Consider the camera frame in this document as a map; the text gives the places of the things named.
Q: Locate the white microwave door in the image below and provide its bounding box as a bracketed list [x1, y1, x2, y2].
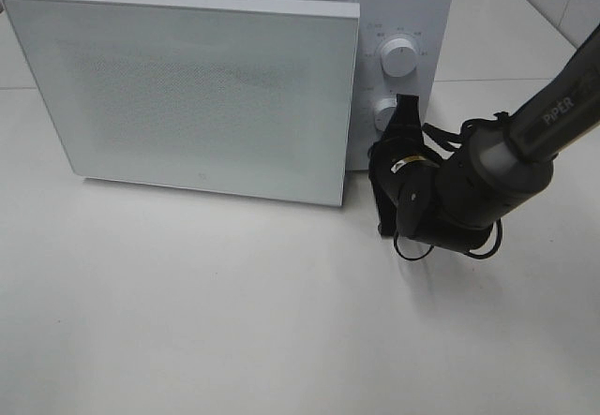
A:
[3, 0, 360, 206]

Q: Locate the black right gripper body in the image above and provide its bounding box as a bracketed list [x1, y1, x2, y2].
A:
[367, 122, 441, 237]

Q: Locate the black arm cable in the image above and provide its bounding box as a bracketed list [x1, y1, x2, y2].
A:
[392, 111, 510, 261]

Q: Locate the white dial knob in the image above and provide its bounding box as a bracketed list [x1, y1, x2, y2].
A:
[373, 98, 397, 132]
[380, 36, 419, 78]

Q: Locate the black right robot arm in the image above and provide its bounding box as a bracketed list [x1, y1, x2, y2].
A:
[368, 30, 599, 259]

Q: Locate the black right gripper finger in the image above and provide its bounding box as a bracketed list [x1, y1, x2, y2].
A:
[388, 94, 420, 128]

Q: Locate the white microwave oven body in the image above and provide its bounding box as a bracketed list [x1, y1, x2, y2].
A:
[12, 0, 454, 173]

